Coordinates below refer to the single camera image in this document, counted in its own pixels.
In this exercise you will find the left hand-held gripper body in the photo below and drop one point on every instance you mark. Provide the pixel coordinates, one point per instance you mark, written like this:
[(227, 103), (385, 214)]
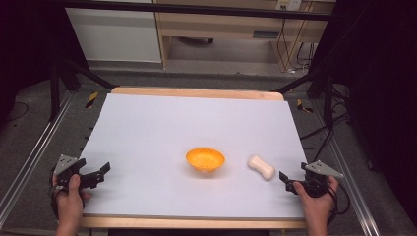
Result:
[(65, 164)]

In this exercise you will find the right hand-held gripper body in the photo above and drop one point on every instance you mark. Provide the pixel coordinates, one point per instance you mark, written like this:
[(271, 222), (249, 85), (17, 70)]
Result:
[(319, 170)]

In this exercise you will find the white soap bar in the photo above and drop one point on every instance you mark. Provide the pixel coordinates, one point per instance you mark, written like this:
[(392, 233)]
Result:
[(261, 166)]

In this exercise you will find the orange plastic bowl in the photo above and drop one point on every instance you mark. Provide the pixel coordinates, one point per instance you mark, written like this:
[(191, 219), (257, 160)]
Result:
[(205, 159)]

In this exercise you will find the person's right hand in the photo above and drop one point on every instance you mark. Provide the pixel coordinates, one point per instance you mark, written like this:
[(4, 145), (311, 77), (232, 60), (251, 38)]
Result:
[(316, 206)]

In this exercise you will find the person's left hand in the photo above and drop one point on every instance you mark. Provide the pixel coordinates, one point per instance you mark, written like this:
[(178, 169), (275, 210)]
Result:
[(69, 203)]

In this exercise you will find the yellow black striped tape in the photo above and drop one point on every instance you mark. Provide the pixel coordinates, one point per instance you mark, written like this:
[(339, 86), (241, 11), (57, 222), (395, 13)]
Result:
[(303, 106), (92, 100)]

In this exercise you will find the black metal stand leg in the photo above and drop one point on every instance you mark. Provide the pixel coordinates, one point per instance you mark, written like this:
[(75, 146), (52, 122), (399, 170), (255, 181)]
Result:
[(323, 85), (65, 75)]

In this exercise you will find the white foam mat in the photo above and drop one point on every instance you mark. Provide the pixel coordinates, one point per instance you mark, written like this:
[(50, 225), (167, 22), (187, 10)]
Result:
[(183, 124)]

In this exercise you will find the black curtain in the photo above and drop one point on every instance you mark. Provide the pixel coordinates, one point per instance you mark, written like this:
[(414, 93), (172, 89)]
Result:
[(23, 39), (380, 82)]

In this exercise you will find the white cabinet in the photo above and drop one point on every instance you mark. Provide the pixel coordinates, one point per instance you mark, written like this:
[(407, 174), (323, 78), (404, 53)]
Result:
[(114, 34)]

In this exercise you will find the wooden desk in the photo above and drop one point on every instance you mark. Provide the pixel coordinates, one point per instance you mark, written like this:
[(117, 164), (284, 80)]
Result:
[(223, 28)]

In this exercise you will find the white power strip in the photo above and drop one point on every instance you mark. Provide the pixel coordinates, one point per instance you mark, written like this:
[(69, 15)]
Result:
[(287, 4)]

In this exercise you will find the aluminium rail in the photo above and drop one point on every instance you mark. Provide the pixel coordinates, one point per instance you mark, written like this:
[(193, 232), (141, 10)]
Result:
[(350, 183), (32, 157)]

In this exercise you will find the black metal frame bar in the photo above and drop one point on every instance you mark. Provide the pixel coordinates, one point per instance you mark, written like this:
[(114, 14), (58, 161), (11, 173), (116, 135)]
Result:
[(196, 10)]

